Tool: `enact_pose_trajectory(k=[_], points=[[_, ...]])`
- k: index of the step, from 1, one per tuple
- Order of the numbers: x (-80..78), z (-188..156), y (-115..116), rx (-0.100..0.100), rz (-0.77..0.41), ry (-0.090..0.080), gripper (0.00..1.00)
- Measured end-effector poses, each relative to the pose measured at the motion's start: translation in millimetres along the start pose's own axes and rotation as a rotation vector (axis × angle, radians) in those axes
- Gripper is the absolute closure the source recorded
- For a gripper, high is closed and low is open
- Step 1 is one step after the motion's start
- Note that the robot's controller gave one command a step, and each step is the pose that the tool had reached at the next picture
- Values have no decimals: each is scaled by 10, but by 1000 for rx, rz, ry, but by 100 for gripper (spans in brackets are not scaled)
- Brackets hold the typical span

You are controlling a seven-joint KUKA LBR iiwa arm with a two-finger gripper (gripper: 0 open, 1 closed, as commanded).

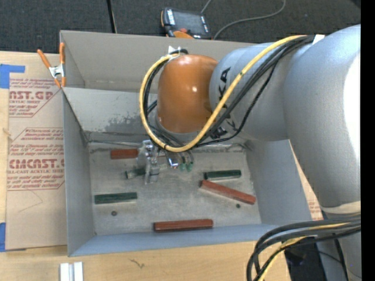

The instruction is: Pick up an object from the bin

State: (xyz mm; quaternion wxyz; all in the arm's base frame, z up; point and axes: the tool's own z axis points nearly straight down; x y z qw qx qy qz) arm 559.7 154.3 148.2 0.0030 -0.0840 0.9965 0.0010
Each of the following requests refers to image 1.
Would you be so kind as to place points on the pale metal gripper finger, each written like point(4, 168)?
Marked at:
point(142, 157)
point(152, 171)

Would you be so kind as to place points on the dark green flat block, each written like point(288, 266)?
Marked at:
point(115, 198)
point(134, 173)
point(222, 174)

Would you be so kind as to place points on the red-brown flat block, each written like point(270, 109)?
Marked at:
point(228, 192)
point(183, 225)
point(123, 154)

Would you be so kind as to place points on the grey metal bin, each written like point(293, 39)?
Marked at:
point(175, 198)

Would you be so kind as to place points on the brown cardboard board red print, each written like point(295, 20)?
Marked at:
point(32, 203)

